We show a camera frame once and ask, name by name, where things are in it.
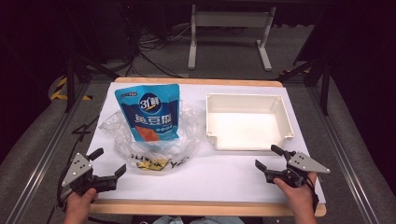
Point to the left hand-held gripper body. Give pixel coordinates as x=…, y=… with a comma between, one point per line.
x=77, y=169

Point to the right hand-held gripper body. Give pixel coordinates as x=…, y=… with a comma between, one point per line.
x=306, y=164

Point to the person's right hand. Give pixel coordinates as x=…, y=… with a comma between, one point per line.
x=297, y=199

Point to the person's left hand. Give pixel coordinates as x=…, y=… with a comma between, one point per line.
x=79, y=207

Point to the white plastic box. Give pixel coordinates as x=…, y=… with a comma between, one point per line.
x=246, y=124

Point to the white table sheet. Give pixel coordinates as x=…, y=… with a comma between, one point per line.
x=211, y=177

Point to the blue snack pouch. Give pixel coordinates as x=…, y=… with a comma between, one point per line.
x=151, y=113

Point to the yellow black floor tape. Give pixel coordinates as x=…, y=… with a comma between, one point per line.
x=63, y=90

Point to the black tripod stand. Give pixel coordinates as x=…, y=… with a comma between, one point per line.
x=71, y=81
x=323, y=84

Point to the clear plastic bag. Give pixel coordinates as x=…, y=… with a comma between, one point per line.
x=186, y=124

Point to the white metal stand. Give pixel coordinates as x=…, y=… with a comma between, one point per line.
x=230, y=19

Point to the aluminium frame rail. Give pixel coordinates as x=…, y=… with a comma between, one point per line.
x=46, y=155
x=345, y=161

